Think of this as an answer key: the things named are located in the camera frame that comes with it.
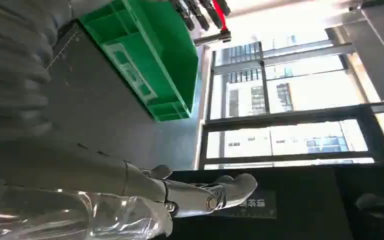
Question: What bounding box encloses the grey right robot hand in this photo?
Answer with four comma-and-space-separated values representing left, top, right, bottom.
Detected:
0, 130, 258, 220

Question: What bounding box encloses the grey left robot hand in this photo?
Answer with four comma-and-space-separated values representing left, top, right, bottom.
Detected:
170, 0, 232, 32

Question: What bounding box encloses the silver metal pole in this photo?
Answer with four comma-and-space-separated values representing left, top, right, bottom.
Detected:
193, 29, 232, 47

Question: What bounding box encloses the green plastic crate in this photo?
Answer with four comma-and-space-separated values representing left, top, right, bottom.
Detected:
78, 0, 200, 123

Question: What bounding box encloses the red strap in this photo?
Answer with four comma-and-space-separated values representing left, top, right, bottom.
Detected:
211, 0, 229, 32

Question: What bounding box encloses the dark window frame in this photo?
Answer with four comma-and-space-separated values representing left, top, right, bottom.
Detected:
198, 33, 384, 170

